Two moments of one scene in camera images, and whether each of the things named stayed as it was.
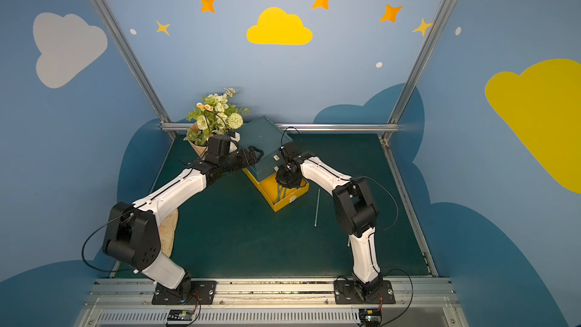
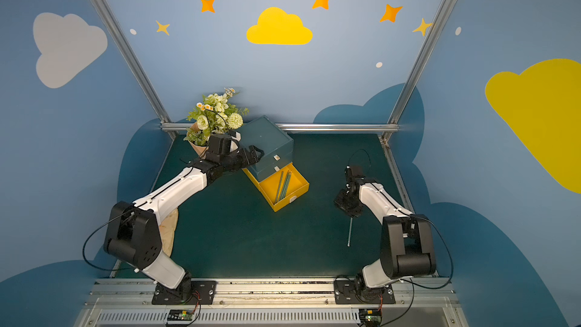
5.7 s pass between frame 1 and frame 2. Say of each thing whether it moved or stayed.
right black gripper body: moved
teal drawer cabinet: stayed
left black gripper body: stayed
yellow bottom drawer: stayed
